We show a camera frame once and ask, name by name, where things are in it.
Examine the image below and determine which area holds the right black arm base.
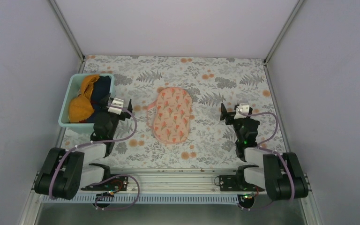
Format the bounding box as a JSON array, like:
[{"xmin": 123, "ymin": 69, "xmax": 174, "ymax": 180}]
[{"xmin": 213, "ymin": 175, "xmax": 265, "ymax": 209}]

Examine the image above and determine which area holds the orange lace bra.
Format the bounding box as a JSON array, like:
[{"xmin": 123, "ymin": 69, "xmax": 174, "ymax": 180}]
[{"xmin": 68, "ymin": 74, "xmax": 100, "ymax": 123}]

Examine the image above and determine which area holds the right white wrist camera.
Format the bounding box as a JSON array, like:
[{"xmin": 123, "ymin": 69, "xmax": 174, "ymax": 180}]
[{"xmin": 234, "ymin": 103, "xmax": 250, "ymax": 120}]

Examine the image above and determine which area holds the purple cable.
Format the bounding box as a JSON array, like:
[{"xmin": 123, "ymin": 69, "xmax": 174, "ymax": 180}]
[
  {"xmin": 48, "ymin": 105, "xmax": 138, "ymax": 200},
  {"xmin": 238, "ymin": 105, "xmax": 295, "ymax": 211}
]

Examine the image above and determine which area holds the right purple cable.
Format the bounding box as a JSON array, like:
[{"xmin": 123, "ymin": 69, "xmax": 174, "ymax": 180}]
[{"xmin": 238, "ymin": 105, "xmax": 295, "ymax": 211}]

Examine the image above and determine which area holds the light blue plastic bin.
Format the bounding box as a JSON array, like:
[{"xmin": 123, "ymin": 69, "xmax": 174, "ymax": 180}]
[{"xmin": 58, "ymin": 73, "xmax": 116, "ymax": 135}]

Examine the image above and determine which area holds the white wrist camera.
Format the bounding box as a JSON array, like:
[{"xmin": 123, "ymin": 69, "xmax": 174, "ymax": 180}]
[
  {"xmin": 234, "ymin": 103, "xmax": 250, "ymax": 120},
  {"xmin": 107, "ymin": 97, "xmax": 124, "ymax": 115}
]

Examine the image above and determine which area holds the floral patterned table mat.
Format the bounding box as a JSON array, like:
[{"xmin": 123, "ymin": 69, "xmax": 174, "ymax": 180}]
[{"xmin": 83, "ymin": 55, "xmax": 285, "ymax": 170}]

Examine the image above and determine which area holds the aluminium front rail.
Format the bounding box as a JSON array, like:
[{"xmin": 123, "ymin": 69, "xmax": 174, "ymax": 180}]
[{"xmin": 30, "ymin": 168, "xmax": 312, "ymax": 195}]

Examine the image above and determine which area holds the navy red bra upper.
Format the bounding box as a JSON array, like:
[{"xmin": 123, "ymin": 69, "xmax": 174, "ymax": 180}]
[{"xmin": 86, "ymin": 76, "xmax": 111, "ymax": 123}]

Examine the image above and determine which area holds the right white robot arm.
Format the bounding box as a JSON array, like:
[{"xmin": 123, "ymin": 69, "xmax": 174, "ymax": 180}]
[{"xmin": 219, "ymin": 104, "xmax": 309, "ymax": 201}]

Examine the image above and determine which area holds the peach floral mesh laundry bag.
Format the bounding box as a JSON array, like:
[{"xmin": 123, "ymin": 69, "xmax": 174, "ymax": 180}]
[{"xmin": 146, "ymin": 87, "xmax": 193, "ymax": 144}]

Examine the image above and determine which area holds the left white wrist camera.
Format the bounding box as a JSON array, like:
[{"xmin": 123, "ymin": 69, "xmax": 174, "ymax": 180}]
[{"xmin": 107, "ymin": 97, "xmax": 124, "ymax": 115}]

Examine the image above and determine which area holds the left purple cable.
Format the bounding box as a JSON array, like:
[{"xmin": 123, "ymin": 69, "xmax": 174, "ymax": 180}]
[{"xmin": 48, "ymin": 105, "xmax": 138, "ymax": 200}]

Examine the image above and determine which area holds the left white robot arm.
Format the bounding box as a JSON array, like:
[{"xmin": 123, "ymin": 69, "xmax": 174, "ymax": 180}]
[{"xmin": 34, "ymin": 96, "xmax": 135, "ymax": 200}]

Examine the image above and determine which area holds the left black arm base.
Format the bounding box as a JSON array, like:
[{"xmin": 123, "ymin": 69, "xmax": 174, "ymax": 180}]
[{"xmin": 80, "ymin": 175, "xmax": 129, "ymax": 209}]

